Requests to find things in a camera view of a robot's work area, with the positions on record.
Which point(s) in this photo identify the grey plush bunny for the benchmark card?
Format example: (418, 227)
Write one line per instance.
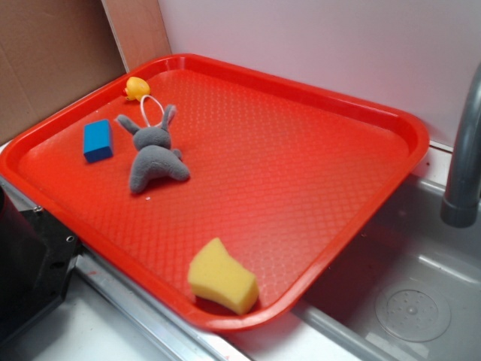
(156, 158)

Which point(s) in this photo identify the yellow sponge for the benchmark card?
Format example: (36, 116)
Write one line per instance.
(218, 277)

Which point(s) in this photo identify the brown cardboard panel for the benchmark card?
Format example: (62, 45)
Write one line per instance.
(55, 52)

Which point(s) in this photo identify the yellow rubber duck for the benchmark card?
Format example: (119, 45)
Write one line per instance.
(136, 88)

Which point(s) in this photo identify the red plastic tray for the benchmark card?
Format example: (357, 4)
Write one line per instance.
(285, 174)

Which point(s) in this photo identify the blue block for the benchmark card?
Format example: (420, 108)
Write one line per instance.
(97, 141)

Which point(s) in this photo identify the grey faucet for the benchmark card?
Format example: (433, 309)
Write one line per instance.
(462, 195)

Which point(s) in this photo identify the grey sink basin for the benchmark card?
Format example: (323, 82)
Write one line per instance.
(407, 287)

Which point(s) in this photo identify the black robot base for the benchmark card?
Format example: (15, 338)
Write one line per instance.
(38, 253)

